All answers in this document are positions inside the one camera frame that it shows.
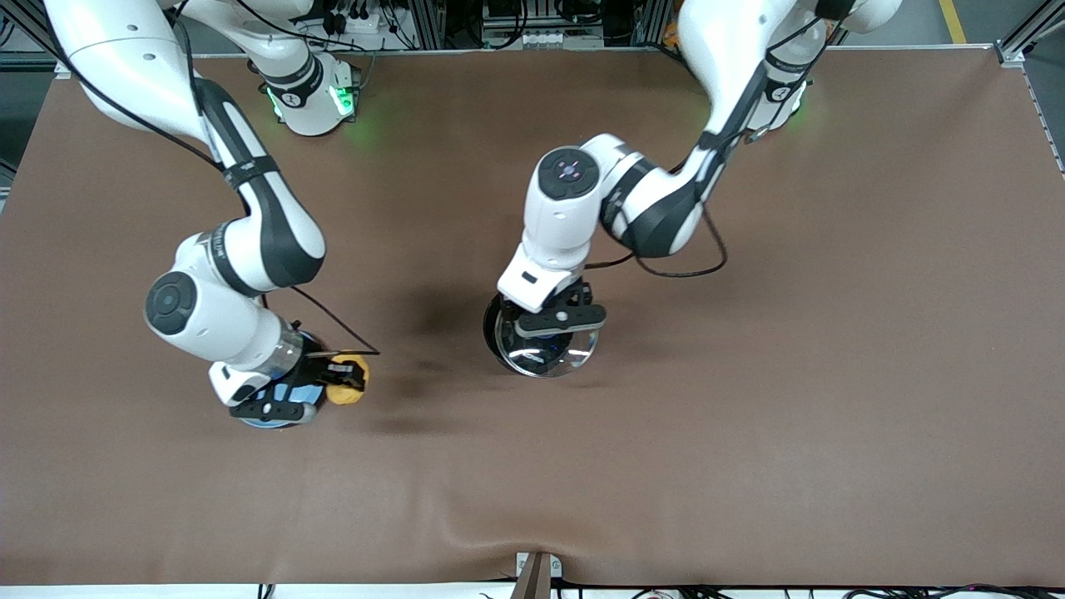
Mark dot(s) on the brown table mat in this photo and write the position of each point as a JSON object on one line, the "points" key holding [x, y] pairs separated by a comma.
{"points": [[832, 416]]}

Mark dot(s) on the aluminium frame rail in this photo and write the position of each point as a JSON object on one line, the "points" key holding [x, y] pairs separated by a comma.
{"points": [[516, 50]]}

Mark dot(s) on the yellow potato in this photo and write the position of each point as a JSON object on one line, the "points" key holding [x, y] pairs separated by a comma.
{"points": [[345, 398]]}

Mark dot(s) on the metal table edge bracket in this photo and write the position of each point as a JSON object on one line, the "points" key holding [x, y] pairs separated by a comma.
{"points": [[537, 574]]}

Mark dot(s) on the glass lid with blue knob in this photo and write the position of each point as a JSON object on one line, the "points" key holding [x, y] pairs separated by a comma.
{"points": [[541, 358]]}

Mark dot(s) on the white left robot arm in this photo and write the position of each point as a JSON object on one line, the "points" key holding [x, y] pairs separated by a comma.
{"points": [[566, 216]]}

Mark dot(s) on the light blue round plate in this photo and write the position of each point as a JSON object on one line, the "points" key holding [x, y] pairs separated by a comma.
{"points": [[274, 424]]}

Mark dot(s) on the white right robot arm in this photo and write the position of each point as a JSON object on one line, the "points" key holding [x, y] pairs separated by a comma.
{"points": [[266, 233]]}

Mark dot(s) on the aluminium frame corner post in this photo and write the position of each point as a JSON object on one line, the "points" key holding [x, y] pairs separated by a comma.
{"points": [[1019, 46]]}

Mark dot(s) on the white power strip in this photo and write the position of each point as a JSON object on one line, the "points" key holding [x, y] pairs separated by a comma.
{"points": [[354, 21]]}

